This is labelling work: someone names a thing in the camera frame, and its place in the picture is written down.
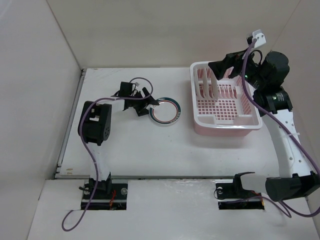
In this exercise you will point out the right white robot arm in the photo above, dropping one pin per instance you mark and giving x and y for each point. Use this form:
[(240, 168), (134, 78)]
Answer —
[(299, 175)]

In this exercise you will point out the green red rimmed plate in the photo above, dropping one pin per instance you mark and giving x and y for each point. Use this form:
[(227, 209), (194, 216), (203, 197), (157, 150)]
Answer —
[(166, 113)]

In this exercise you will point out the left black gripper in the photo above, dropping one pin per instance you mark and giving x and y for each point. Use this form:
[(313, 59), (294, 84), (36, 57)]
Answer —
[(141, 110)]

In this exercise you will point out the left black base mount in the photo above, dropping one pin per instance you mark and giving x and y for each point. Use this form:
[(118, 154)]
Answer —
[(115, 200)]

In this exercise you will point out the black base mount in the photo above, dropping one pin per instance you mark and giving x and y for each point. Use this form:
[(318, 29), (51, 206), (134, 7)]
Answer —
[(231, 197), (115, 200)]

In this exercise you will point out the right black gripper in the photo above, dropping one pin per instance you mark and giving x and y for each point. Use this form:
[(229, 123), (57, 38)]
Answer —
[(220, 67)]

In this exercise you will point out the pink dish rack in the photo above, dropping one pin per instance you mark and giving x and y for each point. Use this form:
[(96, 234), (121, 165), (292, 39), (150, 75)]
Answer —
[(231, 115)]

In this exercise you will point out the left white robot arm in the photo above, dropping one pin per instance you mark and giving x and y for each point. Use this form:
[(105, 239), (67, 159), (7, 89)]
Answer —
[(94, 126)]

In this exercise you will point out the orange sunburst plate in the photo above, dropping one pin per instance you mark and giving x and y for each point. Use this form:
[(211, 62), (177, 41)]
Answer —
[(213, 85), (202, 74)]

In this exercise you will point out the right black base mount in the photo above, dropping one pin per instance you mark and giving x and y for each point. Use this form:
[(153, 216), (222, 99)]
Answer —
[(231, 197)]

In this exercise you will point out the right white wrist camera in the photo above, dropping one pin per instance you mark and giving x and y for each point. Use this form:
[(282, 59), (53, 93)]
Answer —
[(258, 38)]

